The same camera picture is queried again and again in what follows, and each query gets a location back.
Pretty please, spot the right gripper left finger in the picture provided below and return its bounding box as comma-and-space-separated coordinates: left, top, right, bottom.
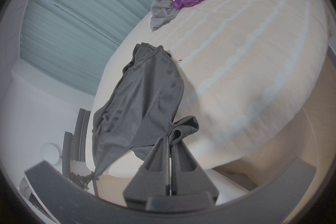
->
123, 136, 170, 202

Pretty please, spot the bed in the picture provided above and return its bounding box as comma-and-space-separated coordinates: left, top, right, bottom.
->
87, 0, 332, 192

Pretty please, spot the grey garment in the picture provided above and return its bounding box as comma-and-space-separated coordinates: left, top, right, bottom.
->
150, 0, 180, 32

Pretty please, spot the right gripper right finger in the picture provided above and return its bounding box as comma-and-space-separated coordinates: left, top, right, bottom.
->
170, 140, 220, 204

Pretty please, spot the black chest of drawers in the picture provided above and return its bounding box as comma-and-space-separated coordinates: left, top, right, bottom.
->
62, 109, 91, 175

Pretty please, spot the black garment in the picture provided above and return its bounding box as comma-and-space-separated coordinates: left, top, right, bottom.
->
91, 43, 200, 184

